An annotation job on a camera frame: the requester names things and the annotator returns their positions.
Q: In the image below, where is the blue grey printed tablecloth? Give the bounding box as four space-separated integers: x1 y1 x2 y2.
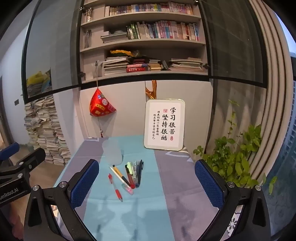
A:
52 135 245 241

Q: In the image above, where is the grey wall bookshelf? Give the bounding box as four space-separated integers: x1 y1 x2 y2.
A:
79 0 210 81

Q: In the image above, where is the yellow flower garland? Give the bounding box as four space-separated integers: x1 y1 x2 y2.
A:
110 49 140 57

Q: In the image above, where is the grey pleated curtain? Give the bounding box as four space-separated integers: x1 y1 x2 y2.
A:
248 0 296 186

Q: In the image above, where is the red pyramid hanging ornament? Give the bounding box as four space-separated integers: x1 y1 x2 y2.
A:
89 61 117 138

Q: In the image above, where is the thick red book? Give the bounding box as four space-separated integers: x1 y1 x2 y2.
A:
126 65 149 73

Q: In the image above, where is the long row of upright books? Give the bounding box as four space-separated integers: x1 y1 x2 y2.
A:
105 1 193 17

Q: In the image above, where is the yellow black pen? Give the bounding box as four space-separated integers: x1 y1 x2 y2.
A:
112 165 131 186

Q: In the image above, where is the low stack of magazines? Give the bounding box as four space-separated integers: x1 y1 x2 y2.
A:
168 57 204 72

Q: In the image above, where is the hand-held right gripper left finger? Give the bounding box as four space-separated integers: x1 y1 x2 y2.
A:
23 159 100 241

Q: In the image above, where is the short row of upright books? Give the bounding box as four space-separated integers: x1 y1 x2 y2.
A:
126 20 200 42

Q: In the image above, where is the thick stack of magazines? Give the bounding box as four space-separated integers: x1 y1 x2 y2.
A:
103 57 130 76

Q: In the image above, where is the yellow plush toy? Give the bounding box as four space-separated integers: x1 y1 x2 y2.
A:
26 71 51 86

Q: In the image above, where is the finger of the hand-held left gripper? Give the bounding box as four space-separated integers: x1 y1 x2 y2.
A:
0 148 46 180
0 142 20 161

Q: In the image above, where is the green leafy plant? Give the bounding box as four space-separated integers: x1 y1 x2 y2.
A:
193 100 278 195

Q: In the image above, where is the tall pile of books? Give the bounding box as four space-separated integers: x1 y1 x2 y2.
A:
24 94 72 166

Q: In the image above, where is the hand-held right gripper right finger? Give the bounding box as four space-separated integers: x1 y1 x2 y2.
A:
194 159 271 241

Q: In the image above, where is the clear shelf pen holder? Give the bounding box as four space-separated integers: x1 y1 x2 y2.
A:
92 61 103 78

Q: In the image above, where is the navy blue pen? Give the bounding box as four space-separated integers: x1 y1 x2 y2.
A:
137 159 144 188

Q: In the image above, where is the framed calligraphy sign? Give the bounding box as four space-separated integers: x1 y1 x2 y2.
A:
143 99 186 151

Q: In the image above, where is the clear drinking glass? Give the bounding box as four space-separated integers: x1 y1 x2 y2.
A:
84 30 92 49

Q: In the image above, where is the wide glass cabinet door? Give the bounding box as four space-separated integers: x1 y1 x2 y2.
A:
22 0 84 103

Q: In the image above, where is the translucent plastic cup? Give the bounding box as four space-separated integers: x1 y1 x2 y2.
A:
102 137 123 165

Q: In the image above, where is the gold medal striped ribbon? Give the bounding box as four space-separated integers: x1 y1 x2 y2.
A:
145 80 158 101

